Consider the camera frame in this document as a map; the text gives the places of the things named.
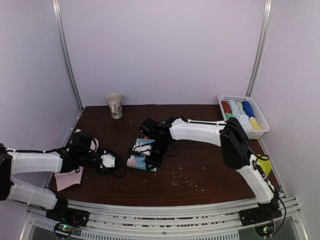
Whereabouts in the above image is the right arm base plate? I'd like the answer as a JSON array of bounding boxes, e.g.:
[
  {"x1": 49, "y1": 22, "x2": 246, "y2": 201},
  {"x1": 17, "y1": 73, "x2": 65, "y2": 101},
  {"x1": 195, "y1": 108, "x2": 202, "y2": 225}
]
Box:
[{"x1": 239, "y1": 207, "x2": 282, "y2": 227}]

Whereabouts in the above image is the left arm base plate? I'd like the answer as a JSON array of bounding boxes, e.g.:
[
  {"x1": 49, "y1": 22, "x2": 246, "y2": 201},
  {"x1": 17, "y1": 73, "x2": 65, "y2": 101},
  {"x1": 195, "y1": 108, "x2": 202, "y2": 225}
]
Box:
[{"x1": 45, "y1": 207, "x2": 90, "y2": 227}]

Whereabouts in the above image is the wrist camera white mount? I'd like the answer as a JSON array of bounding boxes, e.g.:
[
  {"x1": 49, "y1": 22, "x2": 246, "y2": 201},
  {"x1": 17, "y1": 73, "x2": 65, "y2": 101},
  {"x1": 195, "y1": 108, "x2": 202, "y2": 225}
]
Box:
[
  {"x1": 130, "y1": 143, "x2": 152, "y2": 156},
  {"x1": 100, "y1": 154, "x2": 116, "y2": 168}
]

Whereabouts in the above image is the left aluminium frame post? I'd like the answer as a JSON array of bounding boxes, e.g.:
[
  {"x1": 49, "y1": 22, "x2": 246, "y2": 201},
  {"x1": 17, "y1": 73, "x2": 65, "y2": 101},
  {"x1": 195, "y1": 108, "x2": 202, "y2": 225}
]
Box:
[{"x1": 52, "y1": 0, "x2": 84, "y2": 112}]

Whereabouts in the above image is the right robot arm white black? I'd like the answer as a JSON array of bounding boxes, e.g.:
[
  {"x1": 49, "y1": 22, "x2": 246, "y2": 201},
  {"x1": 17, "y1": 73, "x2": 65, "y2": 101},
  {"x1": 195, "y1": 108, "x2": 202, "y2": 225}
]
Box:
[{"x1": 129, "y1": 116, "x2": 279, "y2": 221}]

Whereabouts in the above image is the pink towel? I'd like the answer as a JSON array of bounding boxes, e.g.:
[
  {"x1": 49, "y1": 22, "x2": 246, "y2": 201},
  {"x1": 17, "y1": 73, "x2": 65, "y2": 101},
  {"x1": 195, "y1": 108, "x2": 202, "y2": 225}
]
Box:
[{"x1": 54, "y1": 128, "x2": 99, "y2": 192}]

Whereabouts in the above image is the green plastic bowl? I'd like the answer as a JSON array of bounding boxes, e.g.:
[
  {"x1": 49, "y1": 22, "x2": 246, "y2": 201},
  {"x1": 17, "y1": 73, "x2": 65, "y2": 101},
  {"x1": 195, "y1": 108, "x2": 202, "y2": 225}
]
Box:
[{"x1": 256, "y1": 154, "x2": 272, "y2": 176}]

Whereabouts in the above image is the left circuit board with leds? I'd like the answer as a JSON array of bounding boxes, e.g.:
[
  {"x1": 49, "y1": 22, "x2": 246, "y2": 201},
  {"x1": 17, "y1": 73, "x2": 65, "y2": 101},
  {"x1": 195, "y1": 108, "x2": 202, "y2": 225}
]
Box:
[{"x1": 53, "y1": 222, "x2": 75, "y2": 238}]

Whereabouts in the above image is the circuit board with leds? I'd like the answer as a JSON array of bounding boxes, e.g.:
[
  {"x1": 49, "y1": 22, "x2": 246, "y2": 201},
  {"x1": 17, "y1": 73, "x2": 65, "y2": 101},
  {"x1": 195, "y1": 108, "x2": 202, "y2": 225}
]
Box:
[
  {"x1": 53, "y1": 222, "x2": 75, "y2": 238},
  {"x1": 254, "y1": 223, "x2": 275, "y2": 238}
]

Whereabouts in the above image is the white plastic basket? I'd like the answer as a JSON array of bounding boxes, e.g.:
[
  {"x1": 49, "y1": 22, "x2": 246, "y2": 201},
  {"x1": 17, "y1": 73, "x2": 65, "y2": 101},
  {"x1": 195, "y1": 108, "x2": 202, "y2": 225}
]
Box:
[{"x1": 217, "y1": 94, "x2": 271, "y2": 140}]

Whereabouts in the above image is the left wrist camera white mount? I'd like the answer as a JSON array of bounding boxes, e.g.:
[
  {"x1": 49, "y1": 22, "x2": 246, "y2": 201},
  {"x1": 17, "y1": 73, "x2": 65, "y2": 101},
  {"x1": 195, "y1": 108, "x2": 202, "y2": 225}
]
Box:
[{"x1": 100, "y1": 154, "x2": 116, "y2": 168}]

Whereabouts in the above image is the right aluminium frame post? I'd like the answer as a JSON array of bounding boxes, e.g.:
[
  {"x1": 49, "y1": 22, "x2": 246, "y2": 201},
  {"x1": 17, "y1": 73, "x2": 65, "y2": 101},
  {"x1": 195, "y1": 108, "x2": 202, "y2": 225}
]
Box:
[{"x1": 246, "y1": 0, "x2": 273, "y2": 98}]

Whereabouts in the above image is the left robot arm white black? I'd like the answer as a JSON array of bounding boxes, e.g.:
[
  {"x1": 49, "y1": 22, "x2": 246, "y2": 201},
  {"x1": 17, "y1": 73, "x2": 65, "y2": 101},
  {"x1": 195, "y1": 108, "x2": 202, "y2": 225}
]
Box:
[{"x1": 0, "y1": 131, "x2": 125, "y2": 222}]

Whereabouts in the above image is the green rolled towel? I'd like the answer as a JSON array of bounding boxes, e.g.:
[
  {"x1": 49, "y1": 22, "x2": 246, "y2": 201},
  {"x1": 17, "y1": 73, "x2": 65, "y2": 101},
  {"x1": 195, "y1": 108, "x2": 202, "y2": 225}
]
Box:
[{"x1": 225, "y1": 112, "x2": 234, "y2": 121}]

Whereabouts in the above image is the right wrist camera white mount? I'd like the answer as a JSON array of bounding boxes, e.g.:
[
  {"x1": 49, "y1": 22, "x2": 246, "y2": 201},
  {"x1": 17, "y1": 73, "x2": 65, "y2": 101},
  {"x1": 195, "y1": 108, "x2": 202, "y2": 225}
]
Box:
[{"x1": 130, "y1": 143, "x2": 152, "y2": 156}]

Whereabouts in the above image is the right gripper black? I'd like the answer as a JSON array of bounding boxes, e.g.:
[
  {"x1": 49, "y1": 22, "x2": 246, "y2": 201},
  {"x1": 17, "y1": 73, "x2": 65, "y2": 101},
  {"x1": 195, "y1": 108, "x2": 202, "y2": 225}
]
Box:
[{"x1": 144, "y1": 139, "x2": 170, "y2": 171}]

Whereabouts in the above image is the beige ceramic mug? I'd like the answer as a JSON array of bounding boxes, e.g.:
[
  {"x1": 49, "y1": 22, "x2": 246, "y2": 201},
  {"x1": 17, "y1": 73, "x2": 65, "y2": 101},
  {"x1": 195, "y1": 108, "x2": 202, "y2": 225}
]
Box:
[{"x1": 105, "y1": 93, "x2": 123, "y2": 120}]

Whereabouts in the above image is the white rolled towel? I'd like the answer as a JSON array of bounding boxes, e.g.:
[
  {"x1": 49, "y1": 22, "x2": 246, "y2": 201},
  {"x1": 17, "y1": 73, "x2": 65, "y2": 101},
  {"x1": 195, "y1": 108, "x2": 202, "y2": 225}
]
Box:
[{"x1": 238, "y1": 114, "x2": 253, "y2": 130}]

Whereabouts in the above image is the light blue rolled towel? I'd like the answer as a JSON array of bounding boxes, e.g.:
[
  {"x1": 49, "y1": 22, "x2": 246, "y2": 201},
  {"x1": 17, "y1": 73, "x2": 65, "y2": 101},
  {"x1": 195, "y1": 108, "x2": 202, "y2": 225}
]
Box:
[{"x1": 228, "y1": 100, "x2": 246, "y2": 118}]

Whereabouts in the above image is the blue polka dot towel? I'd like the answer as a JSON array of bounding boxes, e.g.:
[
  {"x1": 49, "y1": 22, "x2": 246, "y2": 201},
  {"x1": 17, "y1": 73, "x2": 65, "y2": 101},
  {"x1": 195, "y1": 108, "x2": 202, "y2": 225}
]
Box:
[{"x1": 126, "y1": 138, "x2": 157, "y2": 172}]

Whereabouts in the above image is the right circuit board with leds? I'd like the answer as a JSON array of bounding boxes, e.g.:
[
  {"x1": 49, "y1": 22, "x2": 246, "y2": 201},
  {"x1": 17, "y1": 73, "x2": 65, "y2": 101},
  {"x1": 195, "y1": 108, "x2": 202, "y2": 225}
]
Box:
[{"x1": 254, "y1": 223, "x2": 275, "y2": 238}]

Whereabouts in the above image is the dark blue rolled towel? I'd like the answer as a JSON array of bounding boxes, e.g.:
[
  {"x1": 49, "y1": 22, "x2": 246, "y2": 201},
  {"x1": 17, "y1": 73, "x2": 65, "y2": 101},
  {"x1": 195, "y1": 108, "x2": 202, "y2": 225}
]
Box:
[{"x1": 242, "y1": 101, "x2": 255, "y2": 118}]

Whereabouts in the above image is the aluminium frame post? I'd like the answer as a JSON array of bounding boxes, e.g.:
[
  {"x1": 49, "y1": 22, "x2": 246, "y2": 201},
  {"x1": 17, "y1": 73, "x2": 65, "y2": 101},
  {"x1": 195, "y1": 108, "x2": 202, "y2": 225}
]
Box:
[
  {"x1": 52, "y1": 0, "x2": 84, "y2": 112},
  {"x1": 246, "y1": 0, "x2": 273, "y2": 98}
]

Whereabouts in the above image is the yellow rolled towel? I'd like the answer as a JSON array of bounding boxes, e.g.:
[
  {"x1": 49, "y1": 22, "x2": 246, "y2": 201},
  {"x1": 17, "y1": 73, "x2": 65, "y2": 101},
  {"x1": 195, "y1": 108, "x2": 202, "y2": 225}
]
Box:
[{"x1": 249, "y1": 116, "x2": 261, "y2": 130}]

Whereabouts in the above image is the aluminium front rail frame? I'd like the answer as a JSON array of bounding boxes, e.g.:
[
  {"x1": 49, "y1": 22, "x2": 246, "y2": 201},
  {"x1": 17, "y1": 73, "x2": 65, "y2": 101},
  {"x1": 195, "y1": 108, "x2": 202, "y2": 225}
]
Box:
[{"x1": 17, "y1": 193, "x2": 310, "y2": 240}]

